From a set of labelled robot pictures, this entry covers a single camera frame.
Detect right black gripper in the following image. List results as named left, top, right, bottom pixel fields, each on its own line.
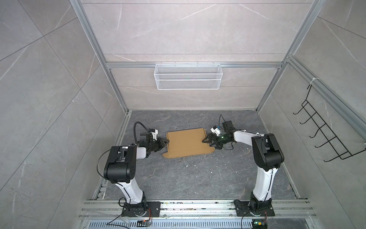
left=202, top=134, right=231, bottom=149

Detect brown cardboard box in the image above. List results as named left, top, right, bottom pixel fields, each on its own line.
left=163, top=128, right=215, bottom=159

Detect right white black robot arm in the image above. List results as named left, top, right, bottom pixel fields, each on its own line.
left=202, top=130, right=285, bottom=215

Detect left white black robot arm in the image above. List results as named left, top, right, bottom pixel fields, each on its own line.
left=102, top=137, right=169, bottom=212

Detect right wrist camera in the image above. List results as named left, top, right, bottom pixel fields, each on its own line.
left=210, top=121, right=235, bottom=136

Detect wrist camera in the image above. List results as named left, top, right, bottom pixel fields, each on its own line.
left=140, top=129, right=158, bottom=143
left=210, top=121, right=235, bottom=136

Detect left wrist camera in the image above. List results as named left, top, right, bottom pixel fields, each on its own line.
left=140, top=129, right=158, bottom=143

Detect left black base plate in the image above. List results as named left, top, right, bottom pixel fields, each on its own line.
left=122, top=201, right=161, bottom=217

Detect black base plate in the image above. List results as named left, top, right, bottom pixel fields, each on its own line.
left=122, top=201, right=161, bottom=217
left=233, top=199, right=275, bottom=217

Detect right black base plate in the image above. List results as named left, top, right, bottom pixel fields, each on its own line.
left=233, top=199, right=275, bottom=217

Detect white wire mesh basket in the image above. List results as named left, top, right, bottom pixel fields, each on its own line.
left=154, top=64, right=223, bottom=90

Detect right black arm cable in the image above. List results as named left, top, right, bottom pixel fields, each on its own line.
left=218, top=114, right=274, bottom=201

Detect white cable duct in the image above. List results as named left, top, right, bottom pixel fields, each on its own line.
left=86, top=219, right=253, bottom=229

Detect aluminium mounting rail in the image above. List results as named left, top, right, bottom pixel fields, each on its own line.
left=78, top=199, right=317, bottom=219

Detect black wire hook rack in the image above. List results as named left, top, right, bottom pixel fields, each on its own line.
left=293, top=85, right=366, bottom=162

